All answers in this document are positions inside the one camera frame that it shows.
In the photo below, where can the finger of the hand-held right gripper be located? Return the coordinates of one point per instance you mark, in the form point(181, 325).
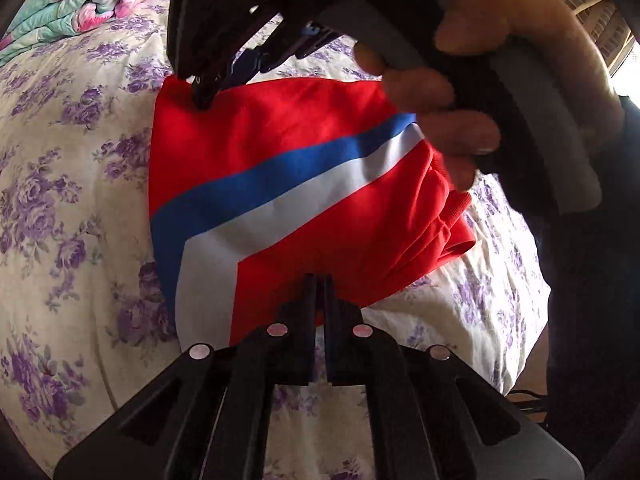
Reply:
point(205, 90)
point(247, 66)

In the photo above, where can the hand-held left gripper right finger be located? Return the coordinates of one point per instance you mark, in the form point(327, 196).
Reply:
point(336, 320)

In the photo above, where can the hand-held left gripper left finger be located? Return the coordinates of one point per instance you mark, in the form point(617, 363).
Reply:
point(305, 320)

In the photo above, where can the red pants with blue stripe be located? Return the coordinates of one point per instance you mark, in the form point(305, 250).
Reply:
point(300, 125)

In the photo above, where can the person's right hand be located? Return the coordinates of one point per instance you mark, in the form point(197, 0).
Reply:
point(540, 15)

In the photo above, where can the beige brick pattern curtain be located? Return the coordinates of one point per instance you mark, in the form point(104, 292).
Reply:
point(600, 25)

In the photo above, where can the folded floral quilt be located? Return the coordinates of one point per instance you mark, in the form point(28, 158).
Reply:
point(75, 5)

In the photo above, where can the purple floral bed sheet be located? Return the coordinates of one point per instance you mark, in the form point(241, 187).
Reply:
point(75, 210)

